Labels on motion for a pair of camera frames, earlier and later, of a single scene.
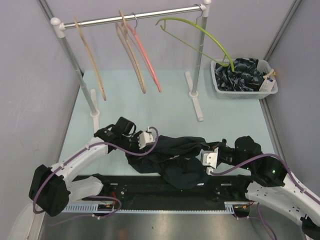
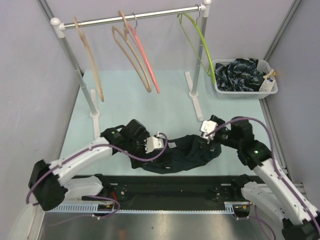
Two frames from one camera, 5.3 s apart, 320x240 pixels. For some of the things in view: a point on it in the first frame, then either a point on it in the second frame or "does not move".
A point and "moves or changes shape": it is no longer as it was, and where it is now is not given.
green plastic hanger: (222, 64) -> (212, 68)
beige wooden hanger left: (89, 53) does not move
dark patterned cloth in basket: (246, 77) does not move
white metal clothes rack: (59, 26) does not move
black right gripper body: (227, 154) -> (224, 137)
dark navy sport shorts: (179, 158) moves or changes shape
